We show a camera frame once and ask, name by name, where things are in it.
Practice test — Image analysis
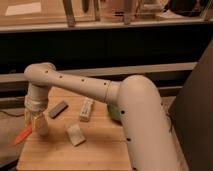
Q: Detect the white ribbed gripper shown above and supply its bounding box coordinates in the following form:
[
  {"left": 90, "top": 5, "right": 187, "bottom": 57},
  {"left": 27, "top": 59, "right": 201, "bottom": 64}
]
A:
[{"left": 24, "top": 95, "right": 48, "bottom": 135}]

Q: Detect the orange red pepper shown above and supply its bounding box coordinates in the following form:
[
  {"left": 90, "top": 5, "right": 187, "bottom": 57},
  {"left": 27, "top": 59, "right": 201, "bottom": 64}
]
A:
[{"left": 13, "top": 125, "right": 32, "bottom": 145}]

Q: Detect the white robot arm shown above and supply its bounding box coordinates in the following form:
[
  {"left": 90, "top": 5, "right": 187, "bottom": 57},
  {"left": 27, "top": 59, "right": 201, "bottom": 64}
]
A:
[{"left": 24, "top": 62, "right": 182, "bottom": 171}]

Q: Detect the dark grey rectangular block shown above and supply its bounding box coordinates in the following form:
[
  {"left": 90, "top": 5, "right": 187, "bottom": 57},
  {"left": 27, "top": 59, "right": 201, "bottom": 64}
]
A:
[{"left": 49, "top": 101, "right": 68, "bottom": 118}]

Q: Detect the beige sponge block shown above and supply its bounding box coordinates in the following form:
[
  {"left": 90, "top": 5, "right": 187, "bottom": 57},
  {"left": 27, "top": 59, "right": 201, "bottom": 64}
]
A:
[{"left": 66, "top": 124, "right": 86, "bottom": 146}]

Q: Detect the wooden cutting board table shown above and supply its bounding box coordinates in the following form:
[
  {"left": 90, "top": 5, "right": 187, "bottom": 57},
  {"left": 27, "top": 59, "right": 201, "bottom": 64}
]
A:
[{"left": 17, "top": 88, "right": 131, "bottom": 171}]

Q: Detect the white tube bottle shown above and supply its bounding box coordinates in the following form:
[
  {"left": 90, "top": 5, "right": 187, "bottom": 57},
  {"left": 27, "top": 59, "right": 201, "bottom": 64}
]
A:
[{"left": 79, "top": 97, "right": 94, "bottom": 122}]

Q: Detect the green bowl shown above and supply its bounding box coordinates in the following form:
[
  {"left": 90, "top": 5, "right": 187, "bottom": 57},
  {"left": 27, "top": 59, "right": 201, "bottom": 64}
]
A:
[{"left": 107, "top": 105, "right": 121, "bottom": 122}]

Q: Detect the black cable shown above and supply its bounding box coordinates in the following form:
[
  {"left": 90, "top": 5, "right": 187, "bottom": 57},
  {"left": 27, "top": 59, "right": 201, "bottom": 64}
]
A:
[{"left": 0, "top": 109, "right": 26, "bottom": 118}]

